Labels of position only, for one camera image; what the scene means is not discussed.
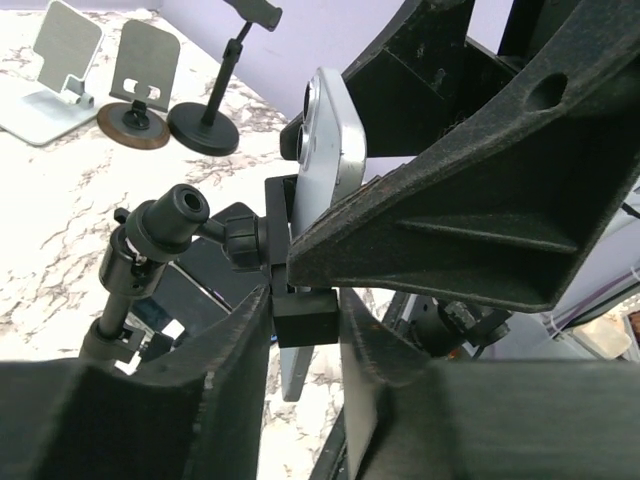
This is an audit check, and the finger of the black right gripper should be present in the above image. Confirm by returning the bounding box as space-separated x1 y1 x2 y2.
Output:
342 1 530 157

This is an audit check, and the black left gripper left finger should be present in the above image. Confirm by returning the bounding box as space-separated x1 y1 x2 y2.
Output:
1 288 271 479

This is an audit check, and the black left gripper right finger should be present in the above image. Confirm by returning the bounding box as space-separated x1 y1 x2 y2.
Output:
340 289 639 479

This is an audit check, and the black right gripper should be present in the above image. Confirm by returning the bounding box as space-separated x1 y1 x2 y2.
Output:
287 1 639 360

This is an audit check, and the black phone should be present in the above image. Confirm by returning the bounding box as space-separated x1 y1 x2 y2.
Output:
152 240 265 333

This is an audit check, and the black front phone stand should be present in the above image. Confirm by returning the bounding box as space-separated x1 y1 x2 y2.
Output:
80 175 339 366

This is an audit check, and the black round base phone stand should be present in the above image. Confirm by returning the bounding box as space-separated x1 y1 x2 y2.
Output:
166 0 283 156

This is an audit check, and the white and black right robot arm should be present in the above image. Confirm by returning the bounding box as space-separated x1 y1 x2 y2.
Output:
287 1 639 343

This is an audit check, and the brown base phone stand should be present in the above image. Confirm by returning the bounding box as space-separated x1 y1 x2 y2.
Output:
96 20 181 150

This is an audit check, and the silver folding phone stand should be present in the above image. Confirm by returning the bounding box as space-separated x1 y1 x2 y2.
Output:
1 1 104 146

